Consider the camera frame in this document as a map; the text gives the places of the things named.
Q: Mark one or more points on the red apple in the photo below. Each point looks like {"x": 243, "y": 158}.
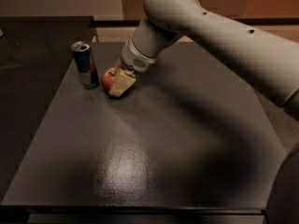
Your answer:
{"x": 108, "y": 77}

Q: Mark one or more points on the blue silver redbull can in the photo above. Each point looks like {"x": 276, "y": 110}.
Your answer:
{"x": 83, "y": 57}

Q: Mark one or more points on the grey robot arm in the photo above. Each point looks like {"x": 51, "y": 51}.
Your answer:
{"x": 267, "y": 62}

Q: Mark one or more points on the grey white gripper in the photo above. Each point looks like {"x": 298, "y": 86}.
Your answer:
{"x": 135, "y": 58}

